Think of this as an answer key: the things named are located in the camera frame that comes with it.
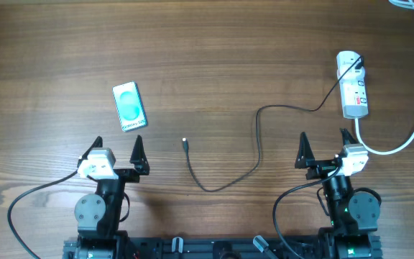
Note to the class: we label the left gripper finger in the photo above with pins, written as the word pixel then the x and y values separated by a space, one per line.
pixel 98 142
pixel 138 157

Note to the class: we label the blue Galaxy S25 smartphone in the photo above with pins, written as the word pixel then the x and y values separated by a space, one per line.
pixel 129 106

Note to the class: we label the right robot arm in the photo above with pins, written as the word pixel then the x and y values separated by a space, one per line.
pixel 353 211

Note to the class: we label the white power strip socket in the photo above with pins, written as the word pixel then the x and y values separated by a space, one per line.
pixel 351 73

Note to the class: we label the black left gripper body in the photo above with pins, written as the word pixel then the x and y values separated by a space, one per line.
pixel 129 176

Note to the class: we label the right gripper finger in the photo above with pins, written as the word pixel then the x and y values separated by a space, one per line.
pixel 347 138
pixel 305 157

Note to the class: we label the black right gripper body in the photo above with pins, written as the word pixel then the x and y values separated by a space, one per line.
pixel 321 169

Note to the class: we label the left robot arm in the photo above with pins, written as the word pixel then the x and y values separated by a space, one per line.
pixel 99 214

